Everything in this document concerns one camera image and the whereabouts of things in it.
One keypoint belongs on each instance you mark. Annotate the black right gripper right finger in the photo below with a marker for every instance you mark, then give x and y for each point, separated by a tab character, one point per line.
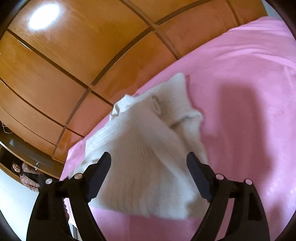
212	187

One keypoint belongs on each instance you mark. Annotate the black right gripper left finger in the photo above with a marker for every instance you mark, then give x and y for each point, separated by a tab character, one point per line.
86	185

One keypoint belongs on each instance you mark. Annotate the white knitted sweater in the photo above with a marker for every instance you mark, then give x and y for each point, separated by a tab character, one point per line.
148	137

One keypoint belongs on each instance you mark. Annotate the person in pink jacket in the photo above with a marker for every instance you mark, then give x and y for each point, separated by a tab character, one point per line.
29	177

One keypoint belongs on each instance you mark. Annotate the large wooden wardrobe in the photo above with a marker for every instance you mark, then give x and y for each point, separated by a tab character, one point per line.
65	63

